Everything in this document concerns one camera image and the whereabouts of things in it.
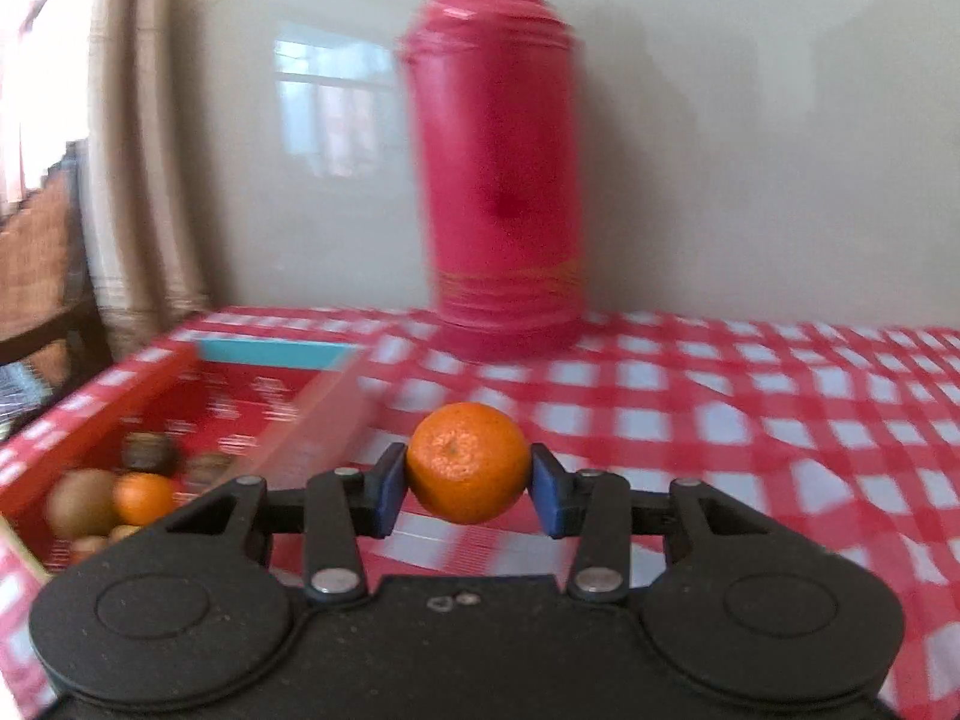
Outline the orange mandarin back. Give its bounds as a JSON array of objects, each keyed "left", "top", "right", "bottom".
[{"left": 405, "top": 401, "right": 532, "bottom": 525}]

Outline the orange mandarin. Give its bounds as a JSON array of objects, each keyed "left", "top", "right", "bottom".
[
  {"left": 405, "top": 401, "right": 532, "bottom": 525},
  {"left": 112, "top": 473, "right": 178, "bottom": 527}
]

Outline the dark fruit in box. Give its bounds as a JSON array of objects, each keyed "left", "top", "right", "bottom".
[
  {"left": 182, "top": 452, "right": 235, "bottom": 493},
  {"left": 121, "top": 431, "right": 181, "bottom": 476}
]

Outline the orange mandarin in box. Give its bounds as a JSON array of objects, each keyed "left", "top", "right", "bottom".
[{"left": 112, "top": 473, "right": 178, "bottom": 527}]

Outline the colourful cardboard tray box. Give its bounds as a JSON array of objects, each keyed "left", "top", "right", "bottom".
[{"left": 2, "top": 337, "right": 370, "bottom": 580}]

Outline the brown kiwi in box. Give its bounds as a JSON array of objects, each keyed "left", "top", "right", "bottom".
[{"left": 44, "top": 468, "right": 121, "bottom": 541}]

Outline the small tan fruit in box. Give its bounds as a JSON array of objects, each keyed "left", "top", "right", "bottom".
[{"left": 70, "top": 523, "right": 140, "bottom": 564}]

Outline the red white checkered tablecloth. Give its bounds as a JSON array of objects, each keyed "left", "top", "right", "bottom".
[{"left": 2, "top": 307, "right": 958, "bottom": 718}]

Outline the dark wooden sofa bench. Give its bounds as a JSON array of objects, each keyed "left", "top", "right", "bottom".
[{"left": 0, "top": 141, "right": 114, "bottom": 436}]

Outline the beige curtain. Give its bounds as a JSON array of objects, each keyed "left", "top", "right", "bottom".
[{"left": 83, "top": 0, "right": 208, "bottom": 356}]

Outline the blue plaid blanket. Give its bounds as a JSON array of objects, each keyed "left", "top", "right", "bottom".
[{"left": 0, "top": 362, "right": 53, "bottom": 440}]

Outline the woven brown seat cushion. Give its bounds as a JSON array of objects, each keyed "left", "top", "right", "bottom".
[{"left": 2, "top": 169, "right": 71, "bottom": 343}]

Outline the red thermos flask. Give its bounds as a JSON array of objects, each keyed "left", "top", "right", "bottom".
[{"left": 400, "top": 0, "right": 586, "bottom": 362}]

